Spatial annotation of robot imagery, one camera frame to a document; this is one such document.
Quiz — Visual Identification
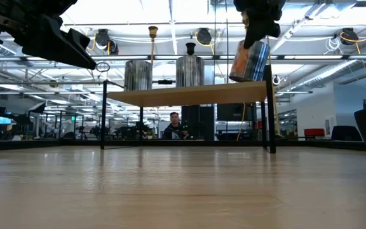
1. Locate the black wall screen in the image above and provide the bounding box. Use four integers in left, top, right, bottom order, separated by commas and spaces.
216, 103, 254, 121

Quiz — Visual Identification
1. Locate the black office chair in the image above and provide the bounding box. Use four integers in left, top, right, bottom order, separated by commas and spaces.
331, 125, 363, 142

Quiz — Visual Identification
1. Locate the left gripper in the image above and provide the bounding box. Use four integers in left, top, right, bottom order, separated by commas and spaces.
0, 0, 97, 70

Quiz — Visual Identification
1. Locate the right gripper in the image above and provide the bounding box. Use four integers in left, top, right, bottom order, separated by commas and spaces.
233, 0, 287, 50

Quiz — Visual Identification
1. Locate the black cabinet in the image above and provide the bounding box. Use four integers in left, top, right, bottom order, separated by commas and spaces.
181, 105, 216, 141

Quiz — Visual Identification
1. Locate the apple cinnamon scented candle tin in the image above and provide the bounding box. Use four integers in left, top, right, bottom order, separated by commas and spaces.
175, 55, 205, 88
124, 59, 154, 92
229, 39, 271, 83

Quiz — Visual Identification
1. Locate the red seat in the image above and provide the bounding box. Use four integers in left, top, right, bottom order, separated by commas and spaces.
303, 128, 326, 138

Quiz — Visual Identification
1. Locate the gold candlestick holder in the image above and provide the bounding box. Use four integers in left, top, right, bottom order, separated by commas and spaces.
147, 25, 159, 64

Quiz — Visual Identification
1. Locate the wooden shelf with black legs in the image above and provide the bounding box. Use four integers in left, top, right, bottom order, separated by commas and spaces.
100, 65, 276, 155

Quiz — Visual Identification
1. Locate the black table edge rail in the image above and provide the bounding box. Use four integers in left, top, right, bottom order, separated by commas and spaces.
0, 139, 366, 153

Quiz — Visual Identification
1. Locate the black ceiling cable reel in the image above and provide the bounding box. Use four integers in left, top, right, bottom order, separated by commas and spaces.
94, 28, 119, 55
339, 27, 361, 46
195, 27, 213, 46

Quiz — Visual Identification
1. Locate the person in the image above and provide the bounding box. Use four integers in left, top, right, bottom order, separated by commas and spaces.
162, 111, 190, 140

